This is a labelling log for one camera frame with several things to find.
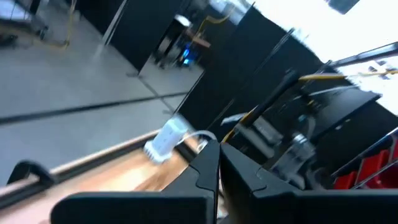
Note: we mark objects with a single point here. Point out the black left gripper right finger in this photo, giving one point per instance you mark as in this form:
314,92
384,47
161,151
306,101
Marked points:
248,193

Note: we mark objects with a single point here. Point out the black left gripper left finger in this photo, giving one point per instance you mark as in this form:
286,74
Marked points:
192,202

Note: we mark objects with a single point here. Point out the white tower power strip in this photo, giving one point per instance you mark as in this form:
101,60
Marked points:
168,138

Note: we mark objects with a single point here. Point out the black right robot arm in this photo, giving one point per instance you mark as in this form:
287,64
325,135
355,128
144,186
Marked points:
342,109

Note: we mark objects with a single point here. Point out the black background desk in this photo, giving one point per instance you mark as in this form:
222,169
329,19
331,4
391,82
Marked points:
169,37

